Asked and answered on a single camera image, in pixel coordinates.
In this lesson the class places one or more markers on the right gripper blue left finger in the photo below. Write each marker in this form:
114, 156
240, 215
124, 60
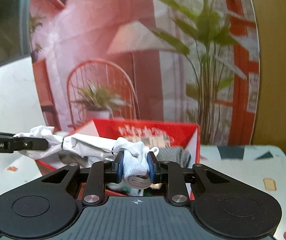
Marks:
102, 173

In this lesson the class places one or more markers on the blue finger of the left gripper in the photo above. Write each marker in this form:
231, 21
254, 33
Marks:
29, 144

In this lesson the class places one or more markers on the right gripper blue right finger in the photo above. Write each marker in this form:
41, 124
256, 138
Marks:
173, 176

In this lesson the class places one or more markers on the white cloth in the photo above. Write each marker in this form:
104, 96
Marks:
136, 171

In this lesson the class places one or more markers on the grey knitted cloth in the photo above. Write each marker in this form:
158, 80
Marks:
176, 154

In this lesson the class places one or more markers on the green string tassel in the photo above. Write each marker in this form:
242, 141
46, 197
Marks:
148, 193

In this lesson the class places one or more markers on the printed living room backdrop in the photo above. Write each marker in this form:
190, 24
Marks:
194, 61

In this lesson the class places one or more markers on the red strawberry cardboard box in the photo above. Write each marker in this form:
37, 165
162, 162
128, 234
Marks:
151, 133

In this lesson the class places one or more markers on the cartoon printed tablecloth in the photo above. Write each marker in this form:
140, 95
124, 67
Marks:
16, 170

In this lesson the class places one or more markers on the wooden door panel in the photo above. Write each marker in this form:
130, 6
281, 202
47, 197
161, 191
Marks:
271, 116

